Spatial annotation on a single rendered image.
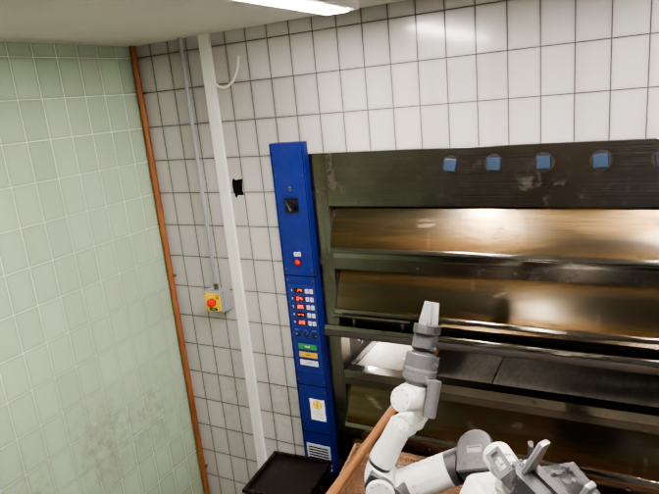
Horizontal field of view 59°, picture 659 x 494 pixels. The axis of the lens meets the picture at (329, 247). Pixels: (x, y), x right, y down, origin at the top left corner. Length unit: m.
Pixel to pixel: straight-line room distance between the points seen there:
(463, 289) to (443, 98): 0.70
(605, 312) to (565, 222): 0.33
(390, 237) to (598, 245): 0.72
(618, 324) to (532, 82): 0.84
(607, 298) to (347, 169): 1.02
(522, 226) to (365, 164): 0.61
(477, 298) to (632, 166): 0.68
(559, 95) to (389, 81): 0.57
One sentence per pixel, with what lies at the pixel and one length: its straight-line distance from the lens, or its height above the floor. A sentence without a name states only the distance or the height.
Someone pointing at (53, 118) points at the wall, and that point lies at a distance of 2.51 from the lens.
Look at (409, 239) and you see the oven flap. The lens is 2.20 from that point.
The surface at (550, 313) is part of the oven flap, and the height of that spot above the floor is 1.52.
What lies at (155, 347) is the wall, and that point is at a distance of 2.91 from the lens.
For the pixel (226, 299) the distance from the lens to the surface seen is 2.70.
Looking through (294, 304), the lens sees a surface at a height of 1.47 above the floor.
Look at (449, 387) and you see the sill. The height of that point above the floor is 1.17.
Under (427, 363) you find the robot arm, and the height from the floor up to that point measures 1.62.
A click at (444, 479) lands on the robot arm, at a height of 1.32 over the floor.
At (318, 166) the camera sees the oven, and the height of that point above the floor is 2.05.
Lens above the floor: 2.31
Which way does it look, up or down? 14 degrees down
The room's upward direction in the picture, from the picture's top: 5 degrees counter-clockwise
